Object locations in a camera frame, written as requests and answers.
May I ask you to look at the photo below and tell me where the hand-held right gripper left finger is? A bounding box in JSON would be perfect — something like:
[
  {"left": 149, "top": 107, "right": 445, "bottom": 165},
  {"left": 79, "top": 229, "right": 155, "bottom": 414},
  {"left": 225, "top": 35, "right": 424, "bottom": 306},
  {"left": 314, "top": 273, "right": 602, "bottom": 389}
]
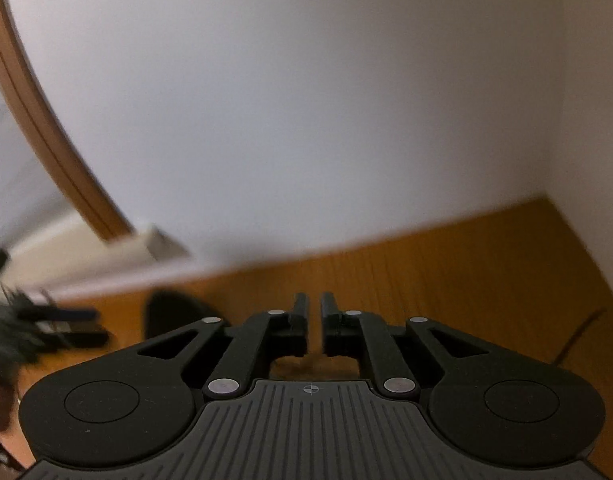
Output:
[{"left": 120, "top": 292, "right": 309, "bottom": 399}]

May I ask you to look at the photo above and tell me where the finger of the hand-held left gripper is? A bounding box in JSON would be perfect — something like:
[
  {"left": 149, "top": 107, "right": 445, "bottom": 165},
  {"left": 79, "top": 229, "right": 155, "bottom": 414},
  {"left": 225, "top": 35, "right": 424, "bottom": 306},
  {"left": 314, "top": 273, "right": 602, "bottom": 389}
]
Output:
[{"left": 15, "top": 305, "right": 110, "bottom": 350}]

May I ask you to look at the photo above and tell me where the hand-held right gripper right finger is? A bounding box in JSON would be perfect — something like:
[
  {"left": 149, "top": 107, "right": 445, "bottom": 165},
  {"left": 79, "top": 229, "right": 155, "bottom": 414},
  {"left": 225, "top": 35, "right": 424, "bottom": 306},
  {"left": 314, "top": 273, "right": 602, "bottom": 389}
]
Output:
[{"left": 319, "top": 291, "right": 493, "bottom": 401}]

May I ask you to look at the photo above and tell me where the black shoelace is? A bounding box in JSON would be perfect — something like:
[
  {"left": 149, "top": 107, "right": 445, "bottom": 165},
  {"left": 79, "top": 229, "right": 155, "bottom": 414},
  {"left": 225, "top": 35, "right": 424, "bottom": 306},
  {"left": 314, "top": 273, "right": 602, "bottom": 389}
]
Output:
[{"left": 553, "top": 309, "right": 608, "bottom": 365}]

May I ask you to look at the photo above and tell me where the white trim board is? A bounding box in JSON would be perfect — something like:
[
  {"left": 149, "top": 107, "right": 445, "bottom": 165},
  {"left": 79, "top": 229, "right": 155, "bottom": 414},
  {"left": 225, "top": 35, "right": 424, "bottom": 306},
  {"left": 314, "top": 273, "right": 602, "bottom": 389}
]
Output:
[{"left": 6, "top": 212, "right": 193, "bottom": 295}]

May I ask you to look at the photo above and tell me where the wooden door frame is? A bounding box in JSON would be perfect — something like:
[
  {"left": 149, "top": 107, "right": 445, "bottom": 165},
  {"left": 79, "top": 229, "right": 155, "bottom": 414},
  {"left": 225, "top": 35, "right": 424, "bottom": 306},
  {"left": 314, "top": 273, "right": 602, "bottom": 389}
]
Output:
[{"left": 0, "top": 0, "right": 135, "bottom": 242}]

